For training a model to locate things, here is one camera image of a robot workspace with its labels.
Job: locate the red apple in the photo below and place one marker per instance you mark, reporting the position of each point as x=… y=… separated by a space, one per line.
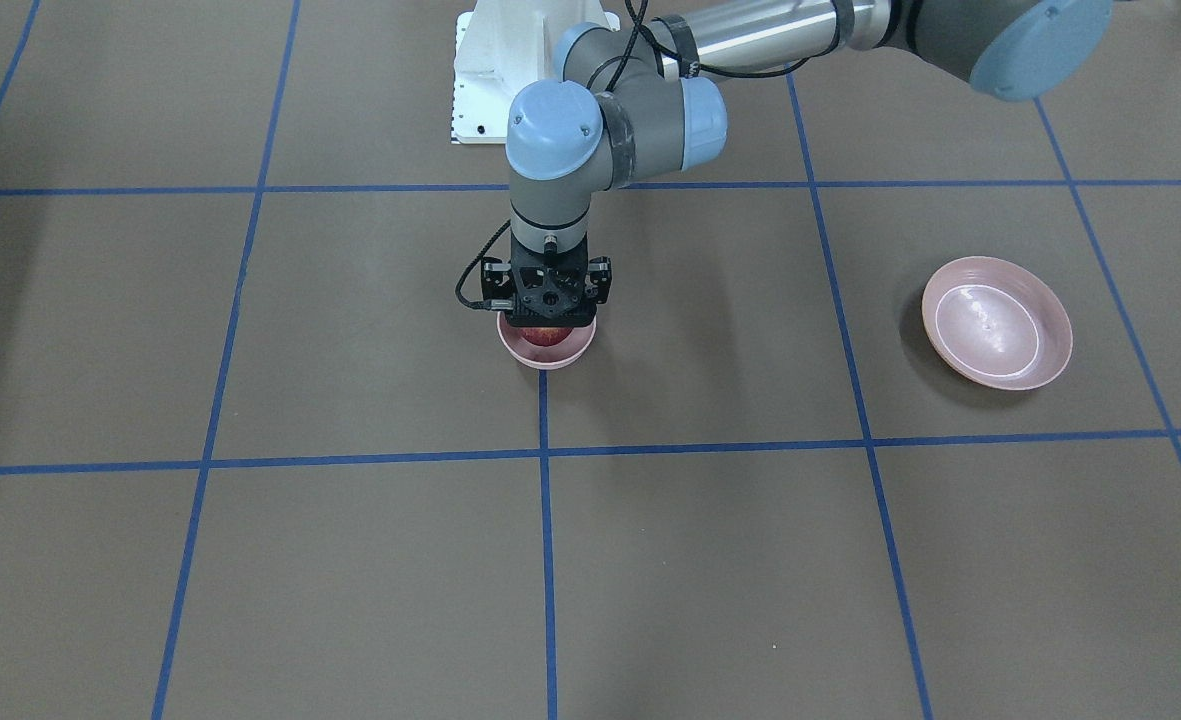
x=544 y=336

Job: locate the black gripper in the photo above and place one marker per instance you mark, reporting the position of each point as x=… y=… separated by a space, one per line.
x=600 y=281

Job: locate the pink plate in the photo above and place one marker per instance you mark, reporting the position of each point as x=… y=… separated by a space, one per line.
x=997 y=324

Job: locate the pink bowl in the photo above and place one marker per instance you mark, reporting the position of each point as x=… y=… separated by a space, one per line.
x=548 y=357

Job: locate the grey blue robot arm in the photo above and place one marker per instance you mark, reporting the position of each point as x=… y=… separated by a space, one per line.
x=643 y=101

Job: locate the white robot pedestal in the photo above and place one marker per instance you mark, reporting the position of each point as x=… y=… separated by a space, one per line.
x=502 y=47

